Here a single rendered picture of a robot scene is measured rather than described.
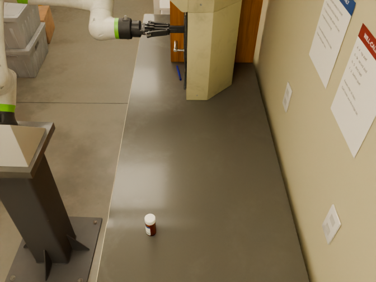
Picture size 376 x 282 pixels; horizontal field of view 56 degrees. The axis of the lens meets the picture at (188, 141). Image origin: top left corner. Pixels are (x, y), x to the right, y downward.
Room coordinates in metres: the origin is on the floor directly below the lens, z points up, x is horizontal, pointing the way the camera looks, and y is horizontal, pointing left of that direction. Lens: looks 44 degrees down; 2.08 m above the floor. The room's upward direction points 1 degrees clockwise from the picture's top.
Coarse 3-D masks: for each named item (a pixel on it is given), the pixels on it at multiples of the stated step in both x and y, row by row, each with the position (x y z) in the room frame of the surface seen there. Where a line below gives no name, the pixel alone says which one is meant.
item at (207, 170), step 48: (144, 48) 1.99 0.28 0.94; (144, 96) 1.50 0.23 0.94; (240, 96) 1.52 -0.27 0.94; (144, 144) 1.14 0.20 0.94; (192, 144) 1.15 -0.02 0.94; (240, 144) 1.16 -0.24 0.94; (144, 192) 0.87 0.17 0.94; (192, 192) 0.88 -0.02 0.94; (240, 192) 0.88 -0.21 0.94; (144, 240) 0.66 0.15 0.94; (192, 240) 0.66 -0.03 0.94; (240, 240) 0.67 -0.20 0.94; (288, 240) 0.67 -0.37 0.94
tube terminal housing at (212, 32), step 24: (192, 0) 1.48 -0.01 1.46; (216, 0) 1.49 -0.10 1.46; (240, 0) 1.61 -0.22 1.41; (192, 24) 1.48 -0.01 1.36; (216, 24) 1.50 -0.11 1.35; (192, 48) 1.48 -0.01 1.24; (216, 48) 1.51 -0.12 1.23; (192, 72) 1.48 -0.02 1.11; (216, 72) 1.52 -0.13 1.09; (192, 96) 1.48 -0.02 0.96
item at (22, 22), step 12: (12, 12) 3.06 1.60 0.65; (24, 12) 3.13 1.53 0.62; (36, 12) 3.45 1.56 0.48; (12, 24) 2.97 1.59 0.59; (24, 24) 3.10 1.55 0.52; (36, 24) 3.40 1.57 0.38; (12, 36) 2.98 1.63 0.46; (24, 36) 3.04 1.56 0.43; (12, 48) 2.99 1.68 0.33; (24, 48) 3.00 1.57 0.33
